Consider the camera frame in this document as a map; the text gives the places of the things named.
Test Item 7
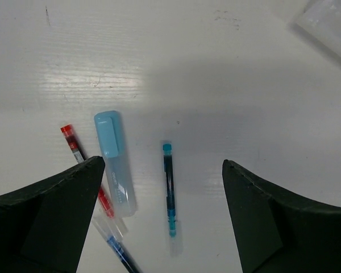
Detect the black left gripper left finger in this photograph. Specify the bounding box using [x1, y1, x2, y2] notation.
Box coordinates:
[0, 156, 105, 272]

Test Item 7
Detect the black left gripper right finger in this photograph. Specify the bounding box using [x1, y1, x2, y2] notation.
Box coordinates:
[222, 160, 341, 272]

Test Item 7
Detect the blue highlighter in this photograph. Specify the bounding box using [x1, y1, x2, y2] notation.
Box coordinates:
[94, 110, 137, 218]

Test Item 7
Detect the blue pen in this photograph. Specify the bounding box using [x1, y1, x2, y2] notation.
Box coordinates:
[92, 214, 141, 273]

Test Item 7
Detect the red pen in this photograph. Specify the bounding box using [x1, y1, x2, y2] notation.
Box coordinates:
[60, 124, 127, 241]

